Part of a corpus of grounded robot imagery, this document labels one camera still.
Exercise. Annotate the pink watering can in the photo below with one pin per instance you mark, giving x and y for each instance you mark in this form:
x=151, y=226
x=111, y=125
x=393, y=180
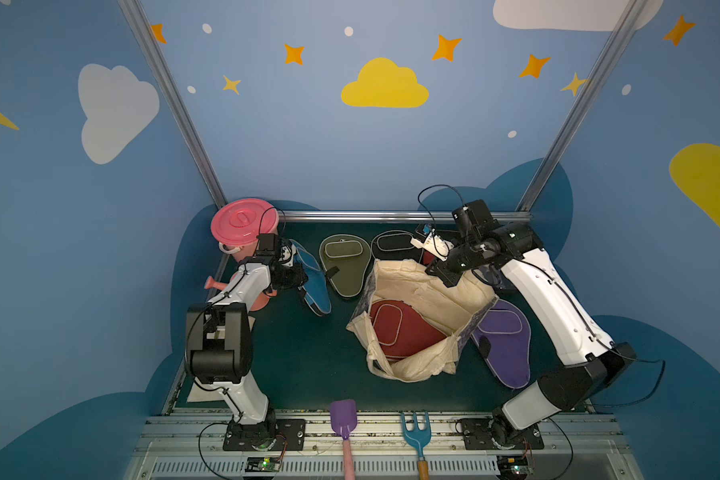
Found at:
x=261, y=301

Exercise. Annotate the circuit board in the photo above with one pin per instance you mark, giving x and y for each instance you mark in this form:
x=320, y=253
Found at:
x=513, y=468
x=263, y=465

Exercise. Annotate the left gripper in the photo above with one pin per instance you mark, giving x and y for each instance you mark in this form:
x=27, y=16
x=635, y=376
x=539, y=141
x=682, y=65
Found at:
x=294, y=274

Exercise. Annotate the purple paddle case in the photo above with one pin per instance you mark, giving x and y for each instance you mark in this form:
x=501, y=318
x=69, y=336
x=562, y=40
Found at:
x=503, y=338

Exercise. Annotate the maroon red paddle case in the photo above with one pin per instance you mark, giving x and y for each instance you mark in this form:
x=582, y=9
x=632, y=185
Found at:
x=401, y=331

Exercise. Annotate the teal toy rake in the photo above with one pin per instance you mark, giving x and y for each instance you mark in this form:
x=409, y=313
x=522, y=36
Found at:
x=418, y=436

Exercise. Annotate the black red paddle case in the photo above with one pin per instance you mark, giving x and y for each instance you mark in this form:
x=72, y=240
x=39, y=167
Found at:
x=429, y=255

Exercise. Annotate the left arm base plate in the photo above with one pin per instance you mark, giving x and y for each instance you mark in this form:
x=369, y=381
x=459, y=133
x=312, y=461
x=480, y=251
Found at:
x=269, y=435

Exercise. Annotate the cream canvas tote bag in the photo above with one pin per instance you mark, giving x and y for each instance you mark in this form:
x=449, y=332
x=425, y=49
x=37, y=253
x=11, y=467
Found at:
x=456, y=311

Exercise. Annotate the right circuit board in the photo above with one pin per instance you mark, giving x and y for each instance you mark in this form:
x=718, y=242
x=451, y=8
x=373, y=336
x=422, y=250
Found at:
x=513, y=468

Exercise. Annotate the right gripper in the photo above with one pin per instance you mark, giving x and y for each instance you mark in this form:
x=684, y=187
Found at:
x=451, y=268

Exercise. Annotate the aluminium back rail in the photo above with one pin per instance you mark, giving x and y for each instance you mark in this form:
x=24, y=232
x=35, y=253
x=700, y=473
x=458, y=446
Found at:
x=396, y=217

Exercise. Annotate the olive green paddle case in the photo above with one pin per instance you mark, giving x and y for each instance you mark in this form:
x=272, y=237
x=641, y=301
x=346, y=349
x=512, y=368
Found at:
x=345, y=259

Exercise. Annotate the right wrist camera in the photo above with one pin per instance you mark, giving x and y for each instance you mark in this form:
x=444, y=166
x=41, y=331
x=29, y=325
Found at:
x=419, y=234

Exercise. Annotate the left circuit board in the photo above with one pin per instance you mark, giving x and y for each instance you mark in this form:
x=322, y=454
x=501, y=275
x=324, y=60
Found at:
x=263, y=465

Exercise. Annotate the teal blue paddle case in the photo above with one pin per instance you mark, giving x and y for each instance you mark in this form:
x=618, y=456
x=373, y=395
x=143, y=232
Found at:
x=314, y=289

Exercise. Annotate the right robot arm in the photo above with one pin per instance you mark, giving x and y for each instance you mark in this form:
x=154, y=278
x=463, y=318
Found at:
x=591, y=360

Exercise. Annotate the pink bucket with lid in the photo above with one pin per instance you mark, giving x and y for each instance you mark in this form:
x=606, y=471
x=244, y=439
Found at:
x=236, y=226

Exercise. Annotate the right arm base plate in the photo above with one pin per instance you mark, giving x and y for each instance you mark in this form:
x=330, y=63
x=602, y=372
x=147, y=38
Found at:
x=486, y=433

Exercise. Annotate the purple toy shovel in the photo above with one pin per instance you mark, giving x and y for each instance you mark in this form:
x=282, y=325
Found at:
x=343, y=418

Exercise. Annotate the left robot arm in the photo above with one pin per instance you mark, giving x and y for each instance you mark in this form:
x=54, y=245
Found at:
x=218, y=343

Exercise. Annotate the black white-piped paddle case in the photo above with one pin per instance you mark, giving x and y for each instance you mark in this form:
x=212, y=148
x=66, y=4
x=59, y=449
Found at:
x=395, y=245

